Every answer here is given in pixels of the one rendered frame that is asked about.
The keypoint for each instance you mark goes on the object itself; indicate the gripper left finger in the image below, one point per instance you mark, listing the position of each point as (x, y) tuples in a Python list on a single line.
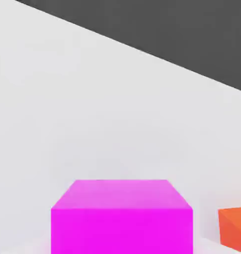
[(38, 251)]

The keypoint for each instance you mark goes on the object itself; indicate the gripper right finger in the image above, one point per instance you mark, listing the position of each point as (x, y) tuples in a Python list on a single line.
[(207, 248)]

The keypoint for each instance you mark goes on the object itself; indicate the small magenta cube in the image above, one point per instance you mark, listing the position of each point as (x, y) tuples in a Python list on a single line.
[(121, 228)]

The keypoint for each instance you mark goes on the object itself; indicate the large orange box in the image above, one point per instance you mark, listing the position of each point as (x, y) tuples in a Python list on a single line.
[(234, 226)]

